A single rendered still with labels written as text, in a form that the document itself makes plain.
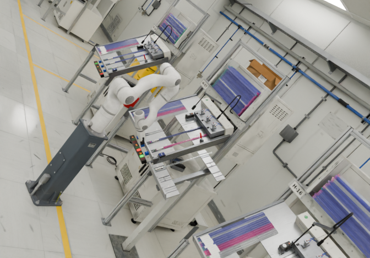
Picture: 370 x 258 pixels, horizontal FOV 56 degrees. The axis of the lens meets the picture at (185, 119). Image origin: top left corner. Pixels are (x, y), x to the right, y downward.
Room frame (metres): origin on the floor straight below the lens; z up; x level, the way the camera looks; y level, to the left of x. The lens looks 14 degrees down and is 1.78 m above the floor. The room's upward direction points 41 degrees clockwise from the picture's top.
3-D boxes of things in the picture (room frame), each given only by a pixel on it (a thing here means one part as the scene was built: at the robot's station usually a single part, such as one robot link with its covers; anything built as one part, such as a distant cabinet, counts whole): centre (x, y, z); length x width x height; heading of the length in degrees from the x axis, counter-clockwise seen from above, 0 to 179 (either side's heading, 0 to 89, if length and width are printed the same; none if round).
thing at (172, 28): (4.41, 0.72, 0.95); 1.35 x 0.82 x 1.90; 133
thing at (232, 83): (3.20, -0.20, 1.52); 0.51 x 0.13 x 0.27; 43
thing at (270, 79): (3.48, -0.35, 1.82); 0.68 x 0.30 x 0.20; 43
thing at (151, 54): (4.26, 0.86, 0.66); 1.01 x 0.73 x 1.31; 133
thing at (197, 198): (3.33, -0.25, 0.31); 0.70 x 0.65 x 0.62; 43
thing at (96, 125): (2.39, 0.46, 0.79); 0.19 x 0.19 x 0.18
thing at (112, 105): (2.41, 0.49, 1.00); 0.19 x 0.12 x 0.24; 54
